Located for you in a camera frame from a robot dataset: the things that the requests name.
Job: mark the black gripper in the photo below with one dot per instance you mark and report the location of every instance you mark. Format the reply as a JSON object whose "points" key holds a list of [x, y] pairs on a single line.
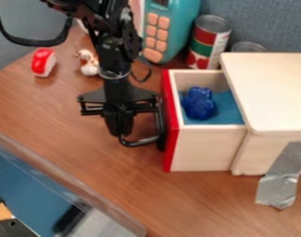
{"points": [[117, 103]]}

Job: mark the white drawer with red front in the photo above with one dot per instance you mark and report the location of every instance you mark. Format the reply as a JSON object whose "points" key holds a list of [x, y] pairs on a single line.
{"points": [[206, 145]]}

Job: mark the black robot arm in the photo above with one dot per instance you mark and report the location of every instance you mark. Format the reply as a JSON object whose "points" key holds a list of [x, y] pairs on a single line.
{"points": [[115, 46]]}

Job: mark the blue toy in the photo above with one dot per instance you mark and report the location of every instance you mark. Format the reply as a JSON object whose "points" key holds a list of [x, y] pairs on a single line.
{"points": [[198, 103]]}

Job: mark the red and white toy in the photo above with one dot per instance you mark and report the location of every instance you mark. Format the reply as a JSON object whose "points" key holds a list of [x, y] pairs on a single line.
{"points": [[42, 61]]}

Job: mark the teal toy microwave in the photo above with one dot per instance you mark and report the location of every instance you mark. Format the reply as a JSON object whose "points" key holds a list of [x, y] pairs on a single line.
{"points": [[173, 27]]}

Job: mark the red green white can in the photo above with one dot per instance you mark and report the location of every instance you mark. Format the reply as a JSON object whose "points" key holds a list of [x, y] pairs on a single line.
{"points": [[208, 43]]}

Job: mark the silver can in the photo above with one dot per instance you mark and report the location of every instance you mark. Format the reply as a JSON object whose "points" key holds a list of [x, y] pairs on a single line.
{"points": [[247, 47]]}

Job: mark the white cabinet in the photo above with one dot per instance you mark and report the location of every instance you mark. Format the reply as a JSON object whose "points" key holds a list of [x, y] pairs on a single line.
{"points": [[272, 92]]}

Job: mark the grey tape strip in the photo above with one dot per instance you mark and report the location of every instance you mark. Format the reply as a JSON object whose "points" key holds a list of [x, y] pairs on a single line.
{"points": [[282, 179]]}

